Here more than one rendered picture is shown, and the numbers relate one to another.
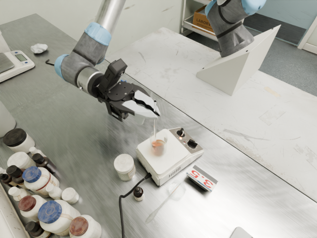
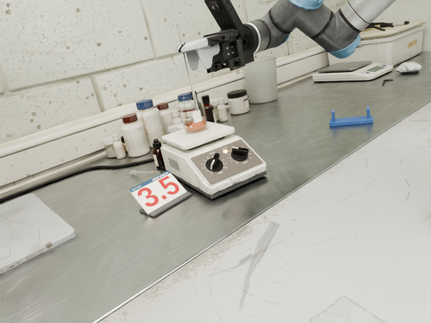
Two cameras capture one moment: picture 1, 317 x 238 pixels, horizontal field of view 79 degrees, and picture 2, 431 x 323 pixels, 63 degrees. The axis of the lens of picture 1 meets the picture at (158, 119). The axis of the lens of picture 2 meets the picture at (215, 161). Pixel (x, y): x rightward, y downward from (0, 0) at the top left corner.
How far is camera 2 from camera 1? 0.89 m
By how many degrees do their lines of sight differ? 80
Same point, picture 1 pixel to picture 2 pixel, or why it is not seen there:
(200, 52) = not seen: outside the picture
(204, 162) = (194, 203)
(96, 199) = not seen: hidden behind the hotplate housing
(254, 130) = (281, 277)
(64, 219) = (139, 115)
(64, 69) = not seen: hidden behind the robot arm
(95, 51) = (280, 8)
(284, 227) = (29, 291)
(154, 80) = (410, 136)
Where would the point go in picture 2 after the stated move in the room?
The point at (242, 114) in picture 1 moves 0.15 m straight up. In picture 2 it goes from (347, 256) to (338, 135)
